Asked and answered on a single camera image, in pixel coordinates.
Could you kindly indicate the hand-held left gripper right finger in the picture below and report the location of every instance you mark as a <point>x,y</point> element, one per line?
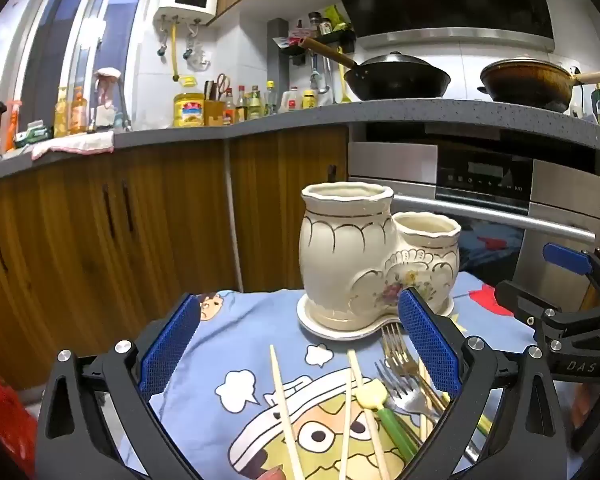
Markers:
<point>430,345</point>

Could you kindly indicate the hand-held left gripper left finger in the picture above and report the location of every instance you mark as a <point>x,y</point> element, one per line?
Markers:
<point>172,345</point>

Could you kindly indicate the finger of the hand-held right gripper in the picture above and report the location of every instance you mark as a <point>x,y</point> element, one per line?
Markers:
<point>567,258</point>
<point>517,297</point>

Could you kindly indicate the gold metal fork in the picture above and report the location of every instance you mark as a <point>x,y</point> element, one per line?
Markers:
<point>395,350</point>

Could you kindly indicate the pale wooden chopstick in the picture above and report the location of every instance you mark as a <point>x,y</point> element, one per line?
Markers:
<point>282,405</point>
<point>378,447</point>
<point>423,400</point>
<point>345,435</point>

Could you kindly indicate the silver metal fork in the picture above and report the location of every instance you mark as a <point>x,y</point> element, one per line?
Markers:
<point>407,397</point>

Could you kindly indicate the cream ceramic double utensil holder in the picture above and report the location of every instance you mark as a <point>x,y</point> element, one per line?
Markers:
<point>340,260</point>

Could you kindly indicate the person's right hand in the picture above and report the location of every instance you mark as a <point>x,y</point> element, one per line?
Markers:
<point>583,410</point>

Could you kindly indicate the blue cartoon printed cloth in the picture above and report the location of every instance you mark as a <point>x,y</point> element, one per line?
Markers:
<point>240,340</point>

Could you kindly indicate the built-in steel oven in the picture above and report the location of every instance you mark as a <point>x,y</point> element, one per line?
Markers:
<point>480,180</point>

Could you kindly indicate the wooden base cabinets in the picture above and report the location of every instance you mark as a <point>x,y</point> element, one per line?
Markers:
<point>155,220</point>

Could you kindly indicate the red plastic item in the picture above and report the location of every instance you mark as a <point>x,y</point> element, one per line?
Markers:
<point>2,410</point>

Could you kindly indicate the grey speckled kitchen countertop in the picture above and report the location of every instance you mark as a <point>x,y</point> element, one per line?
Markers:
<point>430,110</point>

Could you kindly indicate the white pink dish cloth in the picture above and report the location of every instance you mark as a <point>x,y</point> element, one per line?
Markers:
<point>72,144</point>

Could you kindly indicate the yellow cooking oil bottle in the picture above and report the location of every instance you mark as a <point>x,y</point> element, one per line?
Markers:
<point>188,107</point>

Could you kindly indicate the wooden knife block with scissors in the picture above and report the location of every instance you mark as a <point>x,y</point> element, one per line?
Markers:
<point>215,110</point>

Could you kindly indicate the red label sauce bottle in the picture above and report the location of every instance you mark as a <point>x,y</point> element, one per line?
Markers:
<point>228,112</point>

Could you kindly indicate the dark sauce bottle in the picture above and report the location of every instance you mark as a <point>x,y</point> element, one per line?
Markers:
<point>240,107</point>

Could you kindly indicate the amber dish soap bottle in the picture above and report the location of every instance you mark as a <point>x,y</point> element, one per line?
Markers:
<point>78,115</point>

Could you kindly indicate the green glass bottle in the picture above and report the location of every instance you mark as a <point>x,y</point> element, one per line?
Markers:
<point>254,107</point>

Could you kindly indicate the green box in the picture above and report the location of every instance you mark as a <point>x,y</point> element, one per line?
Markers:
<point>34,134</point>

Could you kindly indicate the yellow dish soap bottle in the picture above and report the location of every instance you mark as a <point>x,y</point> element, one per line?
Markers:
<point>61,117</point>

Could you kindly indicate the cloth-draped faucet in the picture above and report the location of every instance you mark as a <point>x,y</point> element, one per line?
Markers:
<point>107,95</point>

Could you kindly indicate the clear bottle with yellow cap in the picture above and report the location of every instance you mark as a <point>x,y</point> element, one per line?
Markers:
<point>271,102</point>

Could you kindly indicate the orange spray bottle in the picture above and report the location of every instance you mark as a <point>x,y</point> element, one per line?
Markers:
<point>11,127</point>

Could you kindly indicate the white jug with red label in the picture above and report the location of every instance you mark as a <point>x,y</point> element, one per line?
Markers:
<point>291,101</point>

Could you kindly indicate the yellow lid jar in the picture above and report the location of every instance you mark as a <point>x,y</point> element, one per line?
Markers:
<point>308,101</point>

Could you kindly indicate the yellow hanging spatula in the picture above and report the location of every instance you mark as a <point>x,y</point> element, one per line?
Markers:
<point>343,80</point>

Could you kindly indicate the steel hanging ladle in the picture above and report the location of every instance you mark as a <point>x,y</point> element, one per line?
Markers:
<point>317,77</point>

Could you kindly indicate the sliding glass window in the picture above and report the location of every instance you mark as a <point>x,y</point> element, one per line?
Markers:
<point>80,35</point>

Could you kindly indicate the green snack packet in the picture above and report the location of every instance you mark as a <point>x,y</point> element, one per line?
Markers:
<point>337,16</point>

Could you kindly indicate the spice jar with dark lid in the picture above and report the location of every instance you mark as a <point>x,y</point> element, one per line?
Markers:
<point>314,22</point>

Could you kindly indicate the black wall spice shelf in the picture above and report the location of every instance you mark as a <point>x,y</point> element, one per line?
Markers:
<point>330,40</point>

